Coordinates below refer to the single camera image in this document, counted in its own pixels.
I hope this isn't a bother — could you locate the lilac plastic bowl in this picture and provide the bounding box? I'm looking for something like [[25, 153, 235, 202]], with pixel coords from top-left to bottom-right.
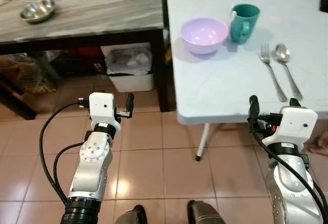
[[180, 18, 229, 55]]

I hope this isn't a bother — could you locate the shiny steel bowl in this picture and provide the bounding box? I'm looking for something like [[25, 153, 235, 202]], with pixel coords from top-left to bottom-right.
[[19, 0, 56, 24]]

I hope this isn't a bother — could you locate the white plastic bin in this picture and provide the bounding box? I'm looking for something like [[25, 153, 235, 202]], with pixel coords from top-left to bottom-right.
[[101, 44, 155, 93]]

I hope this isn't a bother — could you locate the white folding table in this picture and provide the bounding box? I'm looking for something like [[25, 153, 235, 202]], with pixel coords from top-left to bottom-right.
[[165, 0, 328, 161]]

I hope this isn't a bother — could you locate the stack of newspapers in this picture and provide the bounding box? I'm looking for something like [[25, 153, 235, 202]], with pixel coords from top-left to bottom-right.
[[105, 47, 153, 76]]

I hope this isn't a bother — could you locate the bare person foot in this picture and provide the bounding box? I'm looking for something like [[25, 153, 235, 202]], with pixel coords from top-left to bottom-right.
[[307, 132, 328, 156]]

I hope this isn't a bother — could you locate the steel spoon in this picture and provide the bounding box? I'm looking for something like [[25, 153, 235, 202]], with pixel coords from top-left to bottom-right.
[[274, 44, 303, 100]]

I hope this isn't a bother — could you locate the steel fork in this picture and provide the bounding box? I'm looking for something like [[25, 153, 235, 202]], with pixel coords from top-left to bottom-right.
[[260, 44, 288, 103]]

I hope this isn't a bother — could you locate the teal ceramic mug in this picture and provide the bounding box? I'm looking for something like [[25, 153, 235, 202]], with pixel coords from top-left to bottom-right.
[[229, 4, 260, 44]]

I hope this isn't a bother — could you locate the marble top dark table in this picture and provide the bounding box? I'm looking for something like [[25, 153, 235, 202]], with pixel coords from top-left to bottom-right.
[[0, 0, 170, 121]]

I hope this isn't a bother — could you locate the dark robot left leg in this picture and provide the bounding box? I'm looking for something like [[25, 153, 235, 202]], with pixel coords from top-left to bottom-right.
[[114, 205, 148, 224]]

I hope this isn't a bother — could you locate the dark robot leg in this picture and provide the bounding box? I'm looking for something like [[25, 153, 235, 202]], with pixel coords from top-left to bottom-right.
[[187, 200, 226, 224], [114, 205, 148, 224]]

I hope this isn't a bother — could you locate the dark robot right leg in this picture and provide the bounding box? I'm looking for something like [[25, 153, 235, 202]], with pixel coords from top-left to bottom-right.
[[187, 200, 226, 224]]

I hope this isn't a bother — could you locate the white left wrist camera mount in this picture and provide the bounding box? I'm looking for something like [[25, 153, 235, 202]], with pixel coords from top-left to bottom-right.
[[89, 92, 121, 132]]

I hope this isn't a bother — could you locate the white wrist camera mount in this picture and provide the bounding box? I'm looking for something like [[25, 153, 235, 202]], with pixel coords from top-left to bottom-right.
[[89, 92, 121, 132], [277, 107, 318, 148]]

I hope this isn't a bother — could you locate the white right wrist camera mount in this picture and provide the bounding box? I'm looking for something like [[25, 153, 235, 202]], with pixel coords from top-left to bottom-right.
[[277, 107, 318, 148]]

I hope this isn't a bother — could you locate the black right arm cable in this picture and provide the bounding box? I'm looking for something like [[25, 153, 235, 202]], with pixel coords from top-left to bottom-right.
[[250, 116, 328, 222]]

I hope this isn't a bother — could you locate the short black left arm cable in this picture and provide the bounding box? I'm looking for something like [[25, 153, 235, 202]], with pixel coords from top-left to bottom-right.
[[53, 142, 87, 204]]

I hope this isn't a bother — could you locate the long black left arm cable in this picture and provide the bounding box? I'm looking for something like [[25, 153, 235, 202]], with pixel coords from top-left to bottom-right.
[[39, 98, 90, 204]]

